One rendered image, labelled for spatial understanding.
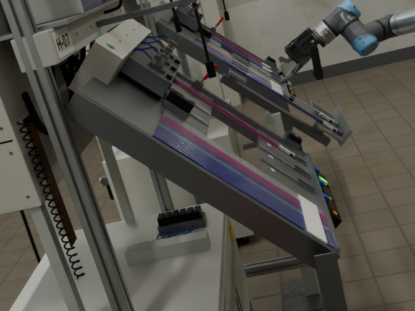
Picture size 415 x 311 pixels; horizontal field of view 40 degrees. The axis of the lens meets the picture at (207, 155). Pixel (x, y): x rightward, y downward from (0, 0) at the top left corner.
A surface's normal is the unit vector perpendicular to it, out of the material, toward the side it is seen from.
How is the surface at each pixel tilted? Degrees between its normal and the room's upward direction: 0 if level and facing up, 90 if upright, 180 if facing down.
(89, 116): 90
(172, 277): 0
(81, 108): 90
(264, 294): 0
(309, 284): 90
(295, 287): 0
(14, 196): 90
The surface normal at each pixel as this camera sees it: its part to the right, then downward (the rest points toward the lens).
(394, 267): -0.25, -0.92
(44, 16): -0.05, 0.34
